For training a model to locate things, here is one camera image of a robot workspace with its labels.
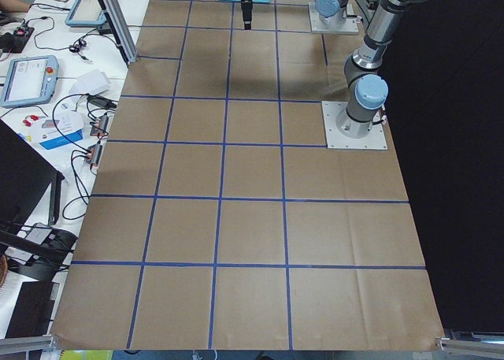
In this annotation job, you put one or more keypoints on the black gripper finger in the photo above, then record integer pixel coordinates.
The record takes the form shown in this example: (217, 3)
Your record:
(246, 7)

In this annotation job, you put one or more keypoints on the person forearm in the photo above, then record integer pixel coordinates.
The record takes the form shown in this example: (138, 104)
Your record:
(14, 6)

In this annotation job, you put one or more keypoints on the far blue teach pendant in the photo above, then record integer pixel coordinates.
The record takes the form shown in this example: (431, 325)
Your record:
(85, 14)

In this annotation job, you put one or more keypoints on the blue teach pendant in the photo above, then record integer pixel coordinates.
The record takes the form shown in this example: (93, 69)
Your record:
(30, 81)
(85, 14)

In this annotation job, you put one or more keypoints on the white paper box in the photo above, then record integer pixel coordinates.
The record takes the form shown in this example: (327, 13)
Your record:
(93, 83)

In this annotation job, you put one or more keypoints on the black power adapter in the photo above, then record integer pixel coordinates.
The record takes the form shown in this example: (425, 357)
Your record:
(101, 102)

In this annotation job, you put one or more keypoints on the upper orange usb adapter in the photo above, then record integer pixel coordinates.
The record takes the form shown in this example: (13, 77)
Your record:
(99, 127)

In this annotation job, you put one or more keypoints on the orange usb adapter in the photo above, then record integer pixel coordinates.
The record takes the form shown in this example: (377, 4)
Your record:
(93, 155)
(99, 127)

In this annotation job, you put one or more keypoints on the lower orange usb adapter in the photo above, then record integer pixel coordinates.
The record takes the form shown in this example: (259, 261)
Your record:
(93, 155)

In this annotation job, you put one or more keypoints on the near blue teach pendant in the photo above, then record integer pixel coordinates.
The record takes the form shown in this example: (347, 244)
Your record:
(30, 81)

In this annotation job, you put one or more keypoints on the red clips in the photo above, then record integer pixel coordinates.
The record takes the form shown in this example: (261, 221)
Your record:
(30, 120)

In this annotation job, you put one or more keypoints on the blue white cardboard box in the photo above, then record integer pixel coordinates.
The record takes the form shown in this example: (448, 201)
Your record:
(64, 129)

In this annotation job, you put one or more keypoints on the black monitor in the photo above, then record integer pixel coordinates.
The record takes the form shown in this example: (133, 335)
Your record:
(25, 177)

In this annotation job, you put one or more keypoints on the grey usb hub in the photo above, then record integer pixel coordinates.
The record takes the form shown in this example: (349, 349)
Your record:
(38, 235)

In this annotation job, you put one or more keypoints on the bottom right aluminium profile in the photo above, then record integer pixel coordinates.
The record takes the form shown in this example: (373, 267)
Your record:
(483, 344)

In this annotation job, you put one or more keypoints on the aluminium profile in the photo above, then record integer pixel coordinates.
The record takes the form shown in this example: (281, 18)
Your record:
(483, 344)
(27, 344)

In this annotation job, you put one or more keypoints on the bottom left aluminium profile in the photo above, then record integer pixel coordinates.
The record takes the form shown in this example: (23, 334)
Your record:
(27, 344)

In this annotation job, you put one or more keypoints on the aluminium frame post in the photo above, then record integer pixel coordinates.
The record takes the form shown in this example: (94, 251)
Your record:
(120, 30)

